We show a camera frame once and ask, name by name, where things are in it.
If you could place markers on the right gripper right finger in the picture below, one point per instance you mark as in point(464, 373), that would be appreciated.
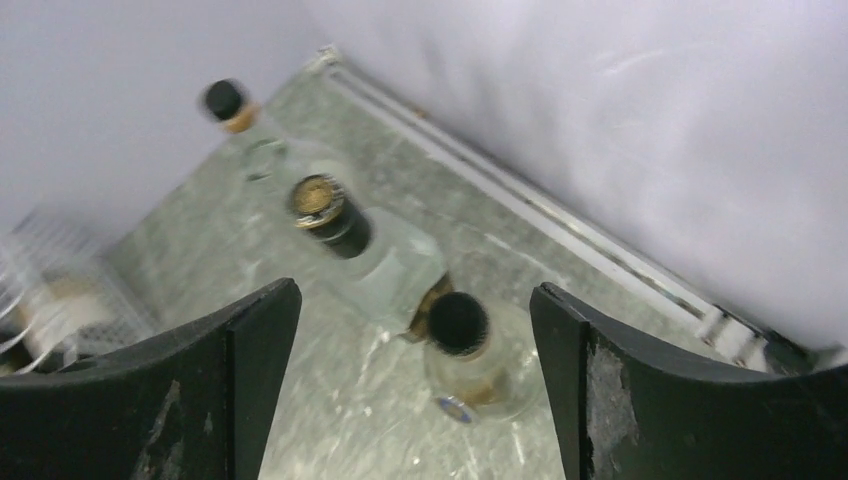
point(627, 405)

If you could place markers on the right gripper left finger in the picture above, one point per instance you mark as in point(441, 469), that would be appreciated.
point(194, 402)

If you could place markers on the clear bottle blue seal label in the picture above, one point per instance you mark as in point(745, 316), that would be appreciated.
point(480, 359)

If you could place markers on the clear bottle black orange label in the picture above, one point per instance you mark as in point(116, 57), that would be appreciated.
point(384, 267)

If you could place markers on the clear bottle gold cork cap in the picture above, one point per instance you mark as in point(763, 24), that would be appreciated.
point(258, 140)

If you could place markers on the red wine bottle gold cap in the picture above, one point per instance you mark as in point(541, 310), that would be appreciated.
point(43, 329)

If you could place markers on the aluminium side rail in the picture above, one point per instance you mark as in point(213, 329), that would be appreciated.
point(740, 341)

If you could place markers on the white wire wine rack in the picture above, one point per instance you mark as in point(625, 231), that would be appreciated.
point(46, 246)

